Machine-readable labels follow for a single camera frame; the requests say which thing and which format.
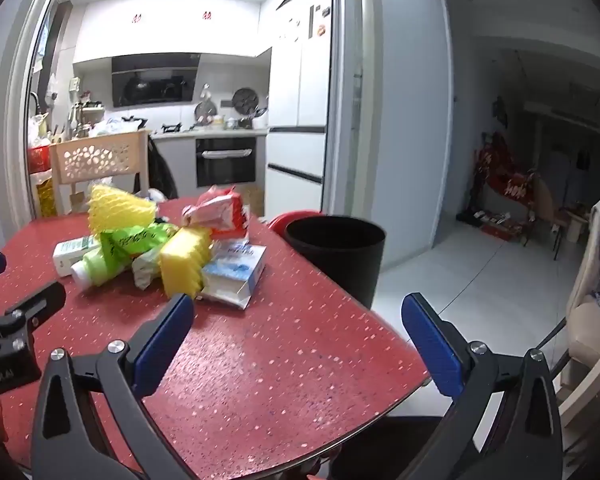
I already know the red hanging decoration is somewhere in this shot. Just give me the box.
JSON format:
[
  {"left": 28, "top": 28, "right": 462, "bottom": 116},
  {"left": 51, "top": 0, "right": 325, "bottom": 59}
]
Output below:
[{"left": 472, "top": 132, "right": 538, "bottom": 201}]

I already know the blue white box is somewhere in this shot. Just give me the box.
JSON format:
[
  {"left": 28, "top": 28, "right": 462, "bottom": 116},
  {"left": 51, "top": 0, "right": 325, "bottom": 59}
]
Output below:
[{"left": 199, "top": 241, "right": 268, "bottom": 310}]

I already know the black bag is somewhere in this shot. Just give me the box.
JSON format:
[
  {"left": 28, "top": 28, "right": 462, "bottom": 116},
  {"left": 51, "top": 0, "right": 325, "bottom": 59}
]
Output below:
[{"left": 147, "top": 135, "right": 180, "bottom": 200}]

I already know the cardboard box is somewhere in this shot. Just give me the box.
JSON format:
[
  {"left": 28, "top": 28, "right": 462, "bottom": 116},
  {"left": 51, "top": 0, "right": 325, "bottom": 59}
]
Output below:
[{"left": 240, "top": 184, "right": 267, "bottom": 220}]

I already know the white wrapper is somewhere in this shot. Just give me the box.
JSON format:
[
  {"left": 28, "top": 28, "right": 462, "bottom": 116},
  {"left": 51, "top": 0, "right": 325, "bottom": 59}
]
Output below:
[{"left": 131, "top": 249, "right": 165, "bottom": 291}]

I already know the black range hood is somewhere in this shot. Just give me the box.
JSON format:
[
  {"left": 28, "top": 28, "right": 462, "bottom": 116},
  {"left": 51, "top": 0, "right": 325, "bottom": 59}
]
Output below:
[{"left": 111, "top": 52, "right": 202, "bottom": 109}]

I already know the cream chair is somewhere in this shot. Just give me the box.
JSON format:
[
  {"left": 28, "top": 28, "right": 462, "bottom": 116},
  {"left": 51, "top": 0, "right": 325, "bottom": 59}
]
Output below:
[{"left": 555, "top": 196, "right": 600, "bottom": 433}]

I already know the black built-in oven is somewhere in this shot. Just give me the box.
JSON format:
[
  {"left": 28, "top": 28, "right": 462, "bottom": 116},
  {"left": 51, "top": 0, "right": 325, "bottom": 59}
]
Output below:
[{"left": 195, "top": 136, "right": 257, "bottom": 187}]

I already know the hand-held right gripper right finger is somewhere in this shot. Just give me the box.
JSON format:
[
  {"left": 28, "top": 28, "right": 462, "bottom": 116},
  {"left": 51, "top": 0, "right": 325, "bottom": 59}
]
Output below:
[{"left": 401, "top": 291, "right": 564, "bottom": 480}]

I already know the round dark pan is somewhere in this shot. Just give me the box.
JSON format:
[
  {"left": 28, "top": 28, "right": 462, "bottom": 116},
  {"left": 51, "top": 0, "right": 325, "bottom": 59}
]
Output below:
[{"left": 231, "top": 88, "right": 257, "bottom": 114}]

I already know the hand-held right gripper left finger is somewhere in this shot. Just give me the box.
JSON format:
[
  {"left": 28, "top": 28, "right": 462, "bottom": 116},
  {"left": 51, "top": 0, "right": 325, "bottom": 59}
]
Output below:
[{"left": 30, "top": 292, "right": 196, "bottom": 480}]

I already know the black round waste bin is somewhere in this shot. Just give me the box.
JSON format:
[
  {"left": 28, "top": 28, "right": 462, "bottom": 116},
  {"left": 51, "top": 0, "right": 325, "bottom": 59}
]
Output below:
[{"left": 284, "top": 215, "right": 387, "bottom": 311}]

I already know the yellow foam fruit net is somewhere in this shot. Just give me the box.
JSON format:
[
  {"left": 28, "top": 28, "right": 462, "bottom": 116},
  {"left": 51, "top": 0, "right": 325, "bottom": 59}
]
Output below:
[{"left": 87, "top": 183, "right": 160, "bottom": 238}]

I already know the white green carton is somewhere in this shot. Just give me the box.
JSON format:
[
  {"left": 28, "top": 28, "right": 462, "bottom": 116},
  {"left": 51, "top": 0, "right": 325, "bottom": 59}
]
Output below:
[{"left": 52, "top": 236, "right": 102, "bottom": 277}]

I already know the green snack packet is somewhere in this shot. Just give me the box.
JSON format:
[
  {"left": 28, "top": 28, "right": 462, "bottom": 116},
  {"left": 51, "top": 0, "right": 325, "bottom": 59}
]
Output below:
[{"left": 100, "top": 222, "right": 180, "bottom": 273}]

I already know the red plastic stool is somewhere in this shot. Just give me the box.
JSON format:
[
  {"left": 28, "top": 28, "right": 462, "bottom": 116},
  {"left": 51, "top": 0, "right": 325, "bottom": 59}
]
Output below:
[{"left": 269, "top": 210, "right": 326, "bottom": 236}]

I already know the white refrigerator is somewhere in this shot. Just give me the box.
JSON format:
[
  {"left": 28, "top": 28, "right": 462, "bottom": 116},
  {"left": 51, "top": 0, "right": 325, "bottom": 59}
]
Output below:
[{"left": 266, "top": 0, "right": 334, "bottom": 213}]

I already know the yellow sponge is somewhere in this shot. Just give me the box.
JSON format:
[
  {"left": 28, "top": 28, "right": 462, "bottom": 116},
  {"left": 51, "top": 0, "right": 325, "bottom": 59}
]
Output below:
[{"left": 159, "top": 227, "right": 213, "bottom": 301}]

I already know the red white snack packet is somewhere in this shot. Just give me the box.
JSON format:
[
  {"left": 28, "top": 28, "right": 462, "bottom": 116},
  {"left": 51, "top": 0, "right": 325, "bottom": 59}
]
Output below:
[{"left": 181, "top": 186, "right": 252, "bottom": 242}]

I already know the red container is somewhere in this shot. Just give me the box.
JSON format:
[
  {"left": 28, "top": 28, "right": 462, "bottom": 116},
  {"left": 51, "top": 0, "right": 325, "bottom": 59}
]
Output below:
[{"left": 27, "top": 145, "right": 53, "bottom": 173}]

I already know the beige perforated chair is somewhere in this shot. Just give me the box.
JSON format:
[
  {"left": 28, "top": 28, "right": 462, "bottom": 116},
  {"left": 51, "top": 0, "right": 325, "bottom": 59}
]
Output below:
[{"left": 49, "top": 129, "right": 152, "bottom": 215}]

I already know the yellow bag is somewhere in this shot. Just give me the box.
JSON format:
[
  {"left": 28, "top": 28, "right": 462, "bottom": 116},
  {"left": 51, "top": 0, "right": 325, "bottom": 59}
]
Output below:
[{"left": 35, "top": 175, "right": 57, "bottom": 218}]

